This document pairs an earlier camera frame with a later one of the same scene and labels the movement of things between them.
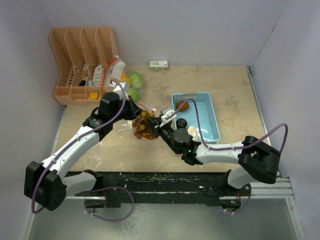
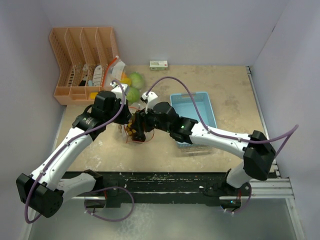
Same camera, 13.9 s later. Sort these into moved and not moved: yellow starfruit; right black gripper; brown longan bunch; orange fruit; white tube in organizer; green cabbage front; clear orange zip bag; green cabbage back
Moved: brown longan bunch; right black gripper
Not moved: clear orange zip bag; yellow starfruit; green cabbage back; white tube in organizer; orange fruit; green cabbage front
